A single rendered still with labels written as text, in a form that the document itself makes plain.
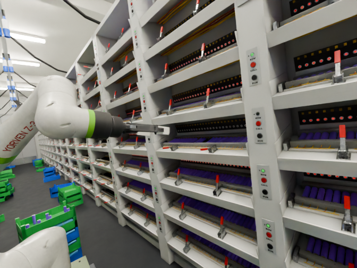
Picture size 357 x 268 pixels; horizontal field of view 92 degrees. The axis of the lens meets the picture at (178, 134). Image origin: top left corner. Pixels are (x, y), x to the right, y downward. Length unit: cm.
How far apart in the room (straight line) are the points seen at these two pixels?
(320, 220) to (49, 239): 87
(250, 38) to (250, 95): 19
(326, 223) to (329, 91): 38
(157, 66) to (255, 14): 69
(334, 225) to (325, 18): 57
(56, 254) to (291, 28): 103
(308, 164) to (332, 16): 40
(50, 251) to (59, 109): 48
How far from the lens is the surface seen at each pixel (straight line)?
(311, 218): 73
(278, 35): 68
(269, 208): 74
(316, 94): 62
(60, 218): 157
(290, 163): 66
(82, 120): 58
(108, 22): 175
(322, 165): 65
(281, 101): 64
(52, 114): 56
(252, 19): 73
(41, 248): 80
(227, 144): 79
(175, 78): 93
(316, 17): 67
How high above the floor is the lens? 90
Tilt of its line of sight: 3 degrees down
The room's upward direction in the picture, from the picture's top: 7 degrees counter-clockwise
